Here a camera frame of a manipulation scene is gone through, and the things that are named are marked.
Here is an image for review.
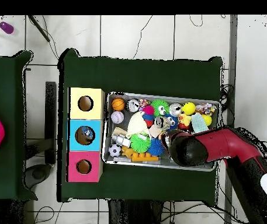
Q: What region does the white toy baseball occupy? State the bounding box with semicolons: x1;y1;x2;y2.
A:
110;110;125;124

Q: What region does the silver plastic toy truck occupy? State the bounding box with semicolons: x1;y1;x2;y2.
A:
111;134;131;148

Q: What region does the purple bottle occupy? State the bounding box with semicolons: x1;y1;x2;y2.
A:
0;21;15;35

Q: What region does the wooden box with three holes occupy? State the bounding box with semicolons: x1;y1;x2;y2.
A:
67;87;106;183

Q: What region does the blue fuzzy eyed ball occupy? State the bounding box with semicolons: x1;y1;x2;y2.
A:
164;113;179;130

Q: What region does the light blue cloth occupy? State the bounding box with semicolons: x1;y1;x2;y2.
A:
190;112;210;134

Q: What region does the dark green tablecloth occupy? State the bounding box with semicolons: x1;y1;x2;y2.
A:
57;48;223;202
0;50;38;202

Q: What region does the small green fuzzy eyed ball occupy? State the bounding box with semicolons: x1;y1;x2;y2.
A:
150;99;170;118

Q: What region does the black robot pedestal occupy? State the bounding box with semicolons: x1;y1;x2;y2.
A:
107;199;164;224

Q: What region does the yellow smiley ball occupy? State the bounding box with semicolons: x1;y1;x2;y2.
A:
181;101;196;116

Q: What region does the shallow metal mesh bin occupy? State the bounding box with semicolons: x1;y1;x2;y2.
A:
101;92;221;172

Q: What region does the black and white soccer ball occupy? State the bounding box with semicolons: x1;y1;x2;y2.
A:
108;143;122;158

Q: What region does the black rod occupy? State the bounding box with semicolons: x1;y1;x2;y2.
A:
27;15;51;43

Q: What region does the orange toy basketball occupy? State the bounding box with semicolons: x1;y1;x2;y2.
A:
111;97;126;111

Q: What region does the crushed clear bottle blue label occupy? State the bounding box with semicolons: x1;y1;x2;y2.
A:
80;125;95;141

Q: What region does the large green fuzzy eyed ball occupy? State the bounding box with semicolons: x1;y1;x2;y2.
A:
130;133;152;154

